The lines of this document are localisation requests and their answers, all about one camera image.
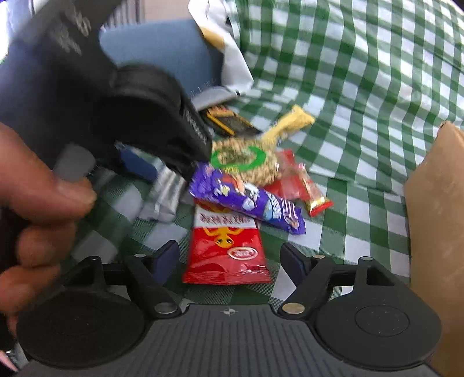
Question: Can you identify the green checkered cloth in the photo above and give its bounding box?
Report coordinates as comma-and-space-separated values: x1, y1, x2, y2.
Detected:
61, 0, 464, 306

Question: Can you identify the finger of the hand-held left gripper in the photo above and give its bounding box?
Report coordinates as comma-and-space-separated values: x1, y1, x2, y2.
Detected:
165, 98, 213, 181

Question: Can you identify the grey cloth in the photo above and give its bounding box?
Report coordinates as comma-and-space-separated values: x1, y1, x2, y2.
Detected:
188, 85, 240, 111

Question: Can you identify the plain red snack packet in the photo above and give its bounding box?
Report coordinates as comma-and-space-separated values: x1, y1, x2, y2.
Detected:
268, 149, 309, 201

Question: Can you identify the blue snack packet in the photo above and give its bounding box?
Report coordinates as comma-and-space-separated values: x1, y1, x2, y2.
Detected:
118, 145, 164, 182

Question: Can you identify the large red snack packet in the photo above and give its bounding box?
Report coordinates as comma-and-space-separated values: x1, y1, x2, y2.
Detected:
182, 202, 272, 286

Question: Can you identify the black cracker packet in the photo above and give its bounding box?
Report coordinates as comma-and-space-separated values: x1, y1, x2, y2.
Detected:
201, 105, 262, 137

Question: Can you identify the purple snack packet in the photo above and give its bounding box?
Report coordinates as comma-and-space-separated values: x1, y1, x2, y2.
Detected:
188, 163, 307, 235

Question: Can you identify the white garment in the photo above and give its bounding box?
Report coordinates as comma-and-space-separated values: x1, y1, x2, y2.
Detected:
186, 0, 254, 97

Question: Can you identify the cardboard box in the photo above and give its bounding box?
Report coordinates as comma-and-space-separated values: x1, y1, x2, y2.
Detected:
403, 121, 464, 377

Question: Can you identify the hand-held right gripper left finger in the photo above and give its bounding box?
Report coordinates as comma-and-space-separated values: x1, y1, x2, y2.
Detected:
62, 240, 182, 320

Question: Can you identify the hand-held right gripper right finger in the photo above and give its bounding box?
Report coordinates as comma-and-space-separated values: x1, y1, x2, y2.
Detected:
277, 242, 400, 320

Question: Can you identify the silver snack packet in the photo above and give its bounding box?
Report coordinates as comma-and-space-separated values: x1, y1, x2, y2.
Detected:
139, 165, 193, 222

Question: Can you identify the person's left hand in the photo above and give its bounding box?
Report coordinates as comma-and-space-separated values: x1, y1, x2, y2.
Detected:
0, 121, 98, 335

